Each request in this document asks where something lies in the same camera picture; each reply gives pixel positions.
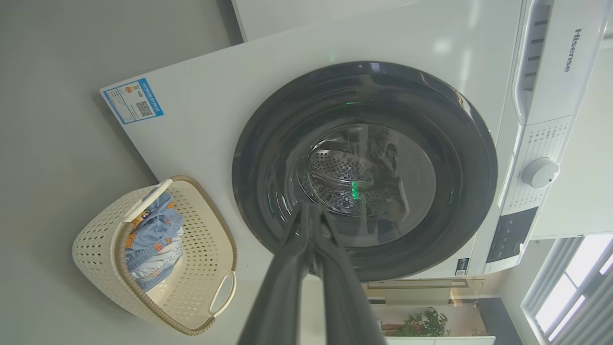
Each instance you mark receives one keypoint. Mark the blue energy label sticker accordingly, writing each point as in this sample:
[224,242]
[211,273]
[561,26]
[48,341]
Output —
[134,100]

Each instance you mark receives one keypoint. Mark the green potted plant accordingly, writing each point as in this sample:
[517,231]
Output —
[424,323]

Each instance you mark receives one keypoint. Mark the black-rimmed glass washer door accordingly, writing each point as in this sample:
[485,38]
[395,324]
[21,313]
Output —
[268,143]

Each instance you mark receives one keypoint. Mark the white washing machine dial knob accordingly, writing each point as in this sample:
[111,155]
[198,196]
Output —
[540,172]

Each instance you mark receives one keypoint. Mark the cream perforated laundry basket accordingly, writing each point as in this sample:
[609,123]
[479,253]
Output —
[206,268]

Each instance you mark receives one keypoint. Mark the white detergent drawer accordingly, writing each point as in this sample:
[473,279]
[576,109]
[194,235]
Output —
[560,62]

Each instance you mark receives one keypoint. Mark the white Hisense washing machine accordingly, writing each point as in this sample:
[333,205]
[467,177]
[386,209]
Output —
[215,96]

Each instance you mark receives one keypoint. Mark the dark washing machine display panel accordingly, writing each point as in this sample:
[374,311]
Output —
[510,235]

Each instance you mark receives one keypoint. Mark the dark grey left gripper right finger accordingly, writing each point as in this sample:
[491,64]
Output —
[345,306]

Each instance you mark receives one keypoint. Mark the window with white frame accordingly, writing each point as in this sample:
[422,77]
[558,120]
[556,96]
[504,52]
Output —
[570,287]

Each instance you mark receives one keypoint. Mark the blue patterned garment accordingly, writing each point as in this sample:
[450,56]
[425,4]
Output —
[160,225]

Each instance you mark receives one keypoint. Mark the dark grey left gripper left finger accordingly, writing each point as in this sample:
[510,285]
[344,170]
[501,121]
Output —
[282,287]

